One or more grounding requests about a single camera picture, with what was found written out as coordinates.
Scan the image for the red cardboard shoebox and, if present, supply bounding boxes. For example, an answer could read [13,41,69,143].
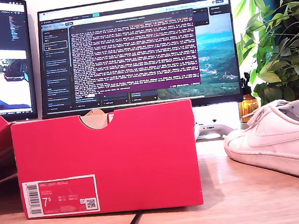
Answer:
[9,99,205,223]

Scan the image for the white leather sneaker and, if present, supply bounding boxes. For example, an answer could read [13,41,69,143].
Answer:
[219,97,299,191]

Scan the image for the large black computer monitor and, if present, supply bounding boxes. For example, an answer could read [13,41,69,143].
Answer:
[31,0,244,122]

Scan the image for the white game controller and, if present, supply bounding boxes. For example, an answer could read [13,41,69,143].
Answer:
[194,118,236,141]

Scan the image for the amber pump bottle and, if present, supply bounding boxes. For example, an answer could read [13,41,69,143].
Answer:
[235,71,260,124]

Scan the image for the green leafy houseplant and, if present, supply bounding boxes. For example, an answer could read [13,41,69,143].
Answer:
[231,0,299,109]

